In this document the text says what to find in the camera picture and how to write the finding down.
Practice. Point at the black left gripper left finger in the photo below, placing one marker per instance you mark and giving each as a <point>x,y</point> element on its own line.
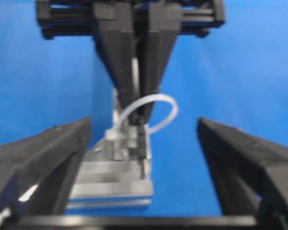
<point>37,173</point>

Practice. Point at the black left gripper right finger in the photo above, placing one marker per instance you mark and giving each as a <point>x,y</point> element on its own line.
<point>249,173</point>

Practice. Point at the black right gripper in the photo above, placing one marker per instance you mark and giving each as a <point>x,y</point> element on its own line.
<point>156,23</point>

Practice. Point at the white zip tie loop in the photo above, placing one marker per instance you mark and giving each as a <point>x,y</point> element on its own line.
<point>113,133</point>

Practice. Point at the aluminium extrusion frame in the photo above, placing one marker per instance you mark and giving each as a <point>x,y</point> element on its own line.
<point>116,174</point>

